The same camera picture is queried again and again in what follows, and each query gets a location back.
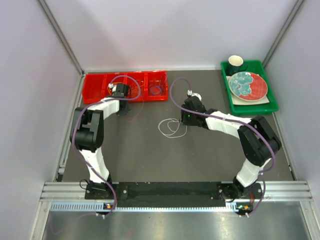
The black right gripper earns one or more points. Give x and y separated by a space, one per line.
183 119

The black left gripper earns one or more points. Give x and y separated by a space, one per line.
125 111

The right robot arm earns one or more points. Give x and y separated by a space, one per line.
258 140

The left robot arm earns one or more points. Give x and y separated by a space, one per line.
87 136

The red compartment bin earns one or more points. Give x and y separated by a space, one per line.
152 84

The white square plate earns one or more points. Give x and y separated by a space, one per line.
265 101

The blue and red plate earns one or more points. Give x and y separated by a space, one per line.
247 86

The dark green mug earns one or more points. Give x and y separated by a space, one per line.
235 64

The green plastic tray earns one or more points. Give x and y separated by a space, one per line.
249 92

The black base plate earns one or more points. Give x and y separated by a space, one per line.
125 191

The grey cable duct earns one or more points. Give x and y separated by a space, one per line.
60 206

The aluminium frame rail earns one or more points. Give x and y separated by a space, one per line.
285 211

